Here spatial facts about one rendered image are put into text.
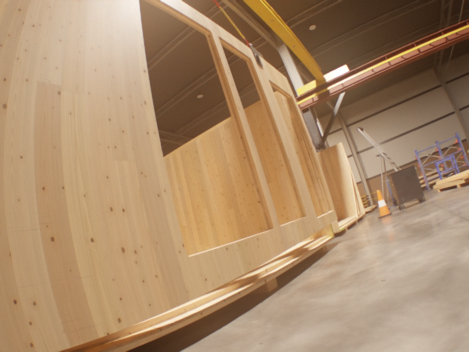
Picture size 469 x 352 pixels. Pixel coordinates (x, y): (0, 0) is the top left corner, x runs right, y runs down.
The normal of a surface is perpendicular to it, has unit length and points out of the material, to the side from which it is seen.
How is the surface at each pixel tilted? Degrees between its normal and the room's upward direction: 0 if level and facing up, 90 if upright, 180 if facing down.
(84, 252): 90
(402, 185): 90
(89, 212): 90
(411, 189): 90
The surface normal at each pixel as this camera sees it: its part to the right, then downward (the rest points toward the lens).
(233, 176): -0.57, -0.06
